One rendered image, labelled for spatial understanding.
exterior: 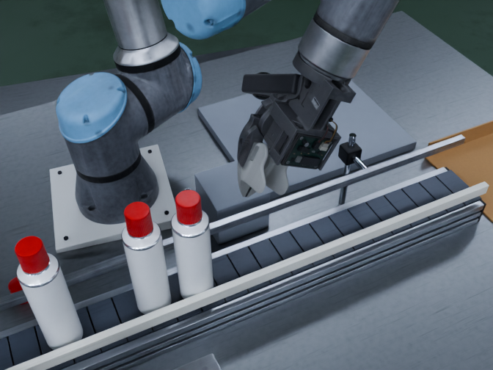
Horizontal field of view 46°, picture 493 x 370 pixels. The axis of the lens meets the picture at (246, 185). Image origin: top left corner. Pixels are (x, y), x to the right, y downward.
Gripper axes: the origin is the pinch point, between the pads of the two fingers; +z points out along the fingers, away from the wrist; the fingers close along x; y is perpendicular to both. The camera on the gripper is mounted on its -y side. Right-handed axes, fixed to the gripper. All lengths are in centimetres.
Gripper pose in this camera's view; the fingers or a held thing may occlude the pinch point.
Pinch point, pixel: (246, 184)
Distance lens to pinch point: 79.8
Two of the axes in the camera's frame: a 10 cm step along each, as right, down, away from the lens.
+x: 8.2, 0.8, 5.7
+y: 4.0, 6.4, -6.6
